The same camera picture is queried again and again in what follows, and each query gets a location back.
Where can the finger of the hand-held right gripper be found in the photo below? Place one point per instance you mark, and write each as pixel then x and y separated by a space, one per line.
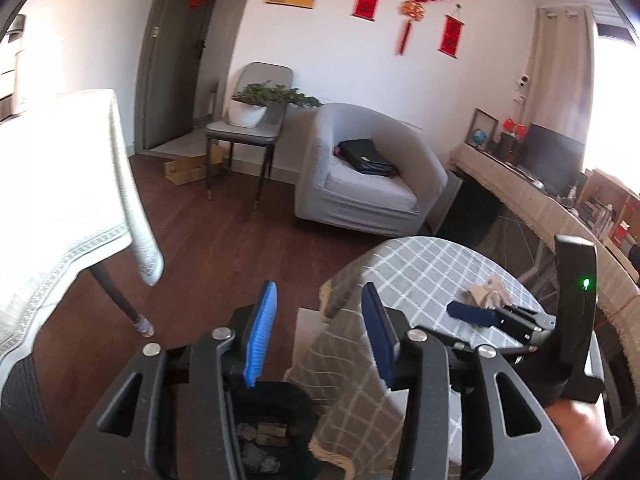
pixel 520 332
pixel 470 315

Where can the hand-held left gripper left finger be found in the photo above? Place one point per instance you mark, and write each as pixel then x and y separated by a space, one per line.
pixel 260 330

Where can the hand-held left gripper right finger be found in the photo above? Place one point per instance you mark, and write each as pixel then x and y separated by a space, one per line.
pixel 377 335

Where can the pale pink paper carton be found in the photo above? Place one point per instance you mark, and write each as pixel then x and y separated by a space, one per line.
pixel 487 290

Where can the black trash bin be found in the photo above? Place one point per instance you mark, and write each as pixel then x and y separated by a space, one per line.
pixel 280 400

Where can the person's right forearm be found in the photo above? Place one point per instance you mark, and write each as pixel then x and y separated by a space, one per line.
pixel 580 435

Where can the white flat board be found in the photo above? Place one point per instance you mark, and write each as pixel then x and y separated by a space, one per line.
pixel 310 335

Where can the grey checked tablecloth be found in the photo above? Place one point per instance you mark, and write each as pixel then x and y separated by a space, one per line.
pixel 425 270

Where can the wooden bookshelf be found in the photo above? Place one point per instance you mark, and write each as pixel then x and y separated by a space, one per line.
pixel 605 200

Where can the long desk beige cloth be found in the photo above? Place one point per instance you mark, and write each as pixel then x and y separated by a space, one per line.
pixel 525 195

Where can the black cabinet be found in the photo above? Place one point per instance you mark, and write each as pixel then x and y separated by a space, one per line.
pixel 465 210

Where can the black monitor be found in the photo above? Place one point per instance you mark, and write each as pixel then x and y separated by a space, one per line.
pixel 550 155

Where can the grey armchair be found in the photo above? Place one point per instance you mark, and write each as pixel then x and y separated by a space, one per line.
pixel 370 195

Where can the red desk ornaments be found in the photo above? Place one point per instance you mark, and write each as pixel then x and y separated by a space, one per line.
pixel 515 127

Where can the small blue globe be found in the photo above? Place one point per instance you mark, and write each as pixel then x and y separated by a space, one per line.
pixel 478 139

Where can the cardboard box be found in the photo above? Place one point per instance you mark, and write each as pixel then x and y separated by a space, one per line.
pixel 187 172

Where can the black bag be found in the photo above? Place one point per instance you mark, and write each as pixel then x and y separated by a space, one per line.
pixel 365 155

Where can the beige curtain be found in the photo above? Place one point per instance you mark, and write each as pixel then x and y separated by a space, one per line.
pixel 560 85

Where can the grey dining chair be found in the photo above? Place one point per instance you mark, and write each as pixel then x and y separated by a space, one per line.
pixel 240 132

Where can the potted plant white pot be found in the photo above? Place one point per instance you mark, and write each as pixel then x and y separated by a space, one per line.
pixel 247 115

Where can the white patterned tablecloth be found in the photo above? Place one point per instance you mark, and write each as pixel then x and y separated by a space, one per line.
pixel 65 185

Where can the dark ribbed object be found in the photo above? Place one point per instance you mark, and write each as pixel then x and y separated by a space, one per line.
pixel 25 400

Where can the grey door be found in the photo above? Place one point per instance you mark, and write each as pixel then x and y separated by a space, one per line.
pixel 170 60

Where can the wooden picture frame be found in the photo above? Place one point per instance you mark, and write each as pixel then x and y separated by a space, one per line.
pixel 484 119

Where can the white security camera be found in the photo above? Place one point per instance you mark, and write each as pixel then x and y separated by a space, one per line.
pixel 523 82

